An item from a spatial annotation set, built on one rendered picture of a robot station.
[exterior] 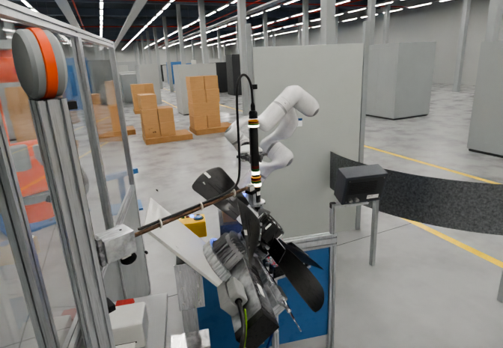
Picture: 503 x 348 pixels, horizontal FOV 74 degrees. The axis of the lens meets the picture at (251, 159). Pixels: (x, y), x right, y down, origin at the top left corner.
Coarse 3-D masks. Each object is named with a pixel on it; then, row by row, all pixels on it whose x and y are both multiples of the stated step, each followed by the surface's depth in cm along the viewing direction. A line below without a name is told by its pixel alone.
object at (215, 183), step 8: (216, 168) 146; (200, 176) 136; (216, 176) 142; (224, 176) 144; (192, 184) 131; (200, 184) 134; (208, 184) 136; (216, 184) 138; (224, 184) 140; (232, 184) 143; (200, 192) 131; (208, 192) 134; (216, 192) 136; (240, 192) 142; (224, 200) 136; (232, 200) 137; (240, 200) 139; (224, 208) 134; (232, 208) 136; (232, 216) 134
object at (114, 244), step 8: (104, 232) 98; (112, 232) 98; (120, 232) 98; (128, 232) 98; (96, 240) 93; (104, 240) 93; (112, 240) 94; (120, 240) 96; (128, 240) 98; (104, 248) 93; (112, 248) 94; (120, 248) 96; (128, 248) 98; (136, 248) 100; (104, 256) 94; (112, 256) 95; (120, 256) 97; (104, 264) 95
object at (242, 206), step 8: (240, 208) 108; (248, 208) 115; (240, 216) 106; (248, 216) 112; (256, 216) 123; (248, 224) 110; (256, 224) 121; (248, 232) 108; (256, 232) 119; (248, 240) 107; (256, 240) 121; (248, 248) 104; (248, 256) 103
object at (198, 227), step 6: (204, 216) 182; (186, 222) 175; (192, 222) 174; (198, 222) 175; (204, 222) 175; (192, 228) 175; (198, 228) 175; (204, 228) 176; (198, 234) 176; (204, 234) 177
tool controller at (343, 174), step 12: (348, 168) 192; (360, 168) 192; (372, 168) 192; (336, 180) 196; (348, 180) 184; (360, 180) 186; (372, 180) 188; (384, 180) 190; (336, 192) 198; (348, 192) 188; (360, 192) 190; (372, 192) 193
